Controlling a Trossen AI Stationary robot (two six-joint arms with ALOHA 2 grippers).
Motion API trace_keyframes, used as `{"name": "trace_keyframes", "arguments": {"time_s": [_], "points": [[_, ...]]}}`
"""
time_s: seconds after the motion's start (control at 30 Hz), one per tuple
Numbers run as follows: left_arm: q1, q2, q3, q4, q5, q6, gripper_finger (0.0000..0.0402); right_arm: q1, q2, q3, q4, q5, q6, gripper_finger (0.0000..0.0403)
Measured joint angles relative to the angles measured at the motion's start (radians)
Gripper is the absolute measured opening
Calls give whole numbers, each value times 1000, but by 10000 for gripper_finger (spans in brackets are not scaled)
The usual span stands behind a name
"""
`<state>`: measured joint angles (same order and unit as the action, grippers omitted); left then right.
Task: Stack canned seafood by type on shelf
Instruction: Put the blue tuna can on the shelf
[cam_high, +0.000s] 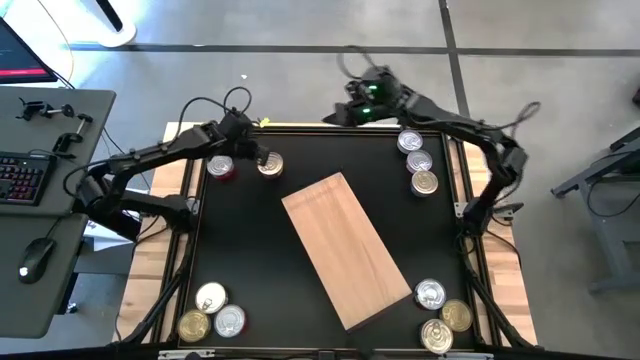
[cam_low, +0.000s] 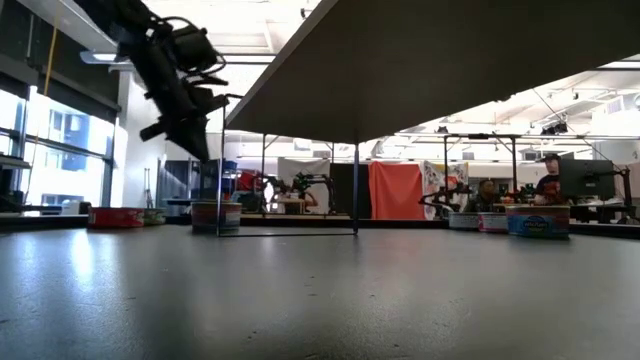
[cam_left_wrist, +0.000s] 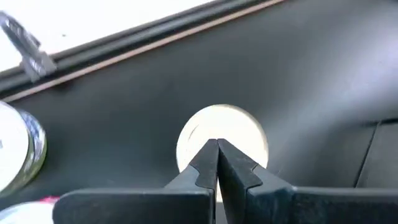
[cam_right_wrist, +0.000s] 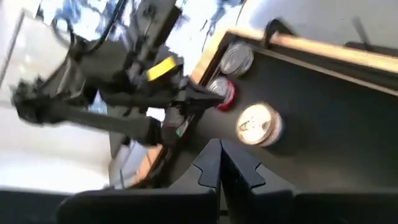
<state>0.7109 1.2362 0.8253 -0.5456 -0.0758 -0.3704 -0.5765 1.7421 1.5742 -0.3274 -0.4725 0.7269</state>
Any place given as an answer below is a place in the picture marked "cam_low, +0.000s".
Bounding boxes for blue label seafood can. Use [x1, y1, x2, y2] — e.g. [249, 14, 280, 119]
[191, 200, 244, 234]
[505, 204, 572, 239]

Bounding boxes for black lab monitor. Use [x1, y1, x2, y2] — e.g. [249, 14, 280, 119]
[558, 158, 617, 202]

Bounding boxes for green label seafood can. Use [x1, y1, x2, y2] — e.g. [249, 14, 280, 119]
[142, 207, 167, 227]
[447, 211, 480, 231]

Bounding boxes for black table mat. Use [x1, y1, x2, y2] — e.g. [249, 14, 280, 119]
[0, 223, 640, 360]

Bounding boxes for yellow hanging strap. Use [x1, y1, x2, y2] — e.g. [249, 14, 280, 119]
[41, 9, 62, 97]

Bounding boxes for floral hanging cloth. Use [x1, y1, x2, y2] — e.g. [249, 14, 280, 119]
[421, 159, 470, 221]

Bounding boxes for red label seafood can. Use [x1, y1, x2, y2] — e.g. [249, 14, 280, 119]
[477, 212, 510, 234]
[87, 206, 146, 230]

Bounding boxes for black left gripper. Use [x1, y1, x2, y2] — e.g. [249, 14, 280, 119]
[130, 47, 245, 162]

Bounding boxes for person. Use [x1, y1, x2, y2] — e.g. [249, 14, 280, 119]
[462, 178, 501, 214]
[532, 152, 571, 207]

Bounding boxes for long ceiling light fixture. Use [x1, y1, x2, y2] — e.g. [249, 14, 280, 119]
[79, 49, 136, 71]

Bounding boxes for small wooden stand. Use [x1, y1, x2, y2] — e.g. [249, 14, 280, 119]
[276, 197, 307, 216]

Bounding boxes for black divider panel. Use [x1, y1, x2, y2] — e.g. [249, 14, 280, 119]
[329, 162, 372, 220]

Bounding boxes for blue storage bin rack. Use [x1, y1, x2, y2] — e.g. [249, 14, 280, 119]
[198, 158, 240, 204]

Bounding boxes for black ceiling projector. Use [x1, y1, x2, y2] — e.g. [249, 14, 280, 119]
[538, 121, 570, 137]

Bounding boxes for orange hanging cloth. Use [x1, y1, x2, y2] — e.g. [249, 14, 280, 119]
[368, 160, 427, 221]

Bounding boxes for white hanging cloth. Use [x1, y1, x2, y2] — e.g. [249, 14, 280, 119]
[277, 157, 332, 215]

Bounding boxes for grey curtain panel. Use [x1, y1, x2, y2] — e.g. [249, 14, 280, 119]
[155, 158, 192, 207]

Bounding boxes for red lab cart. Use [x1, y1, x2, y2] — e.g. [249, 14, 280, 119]
[236, 169, 264, 195]

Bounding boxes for large glass window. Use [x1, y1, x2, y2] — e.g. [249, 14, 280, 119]
[0, 85, 117, 216]

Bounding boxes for dark lab table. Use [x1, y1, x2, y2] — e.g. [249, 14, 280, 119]
[569, 199, 640, 225]

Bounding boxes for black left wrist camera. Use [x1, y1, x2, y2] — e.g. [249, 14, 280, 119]
[167, 22, 226, 76]

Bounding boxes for black lab rig frame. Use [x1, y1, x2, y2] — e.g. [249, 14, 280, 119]
[442, 132, 521, 204]
[260, 132, 336, 216]

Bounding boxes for dark window blind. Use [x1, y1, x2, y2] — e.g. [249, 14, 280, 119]
[0, 49, 122, 115]

